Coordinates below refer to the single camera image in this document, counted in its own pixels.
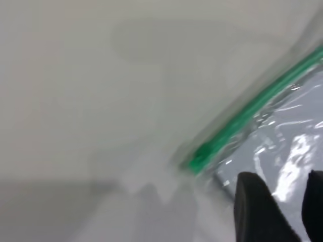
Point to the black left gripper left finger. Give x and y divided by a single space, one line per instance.
255 209

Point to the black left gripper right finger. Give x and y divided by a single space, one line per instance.
314 201

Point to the clear plastic green zipper bag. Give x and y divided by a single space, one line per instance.
277 141

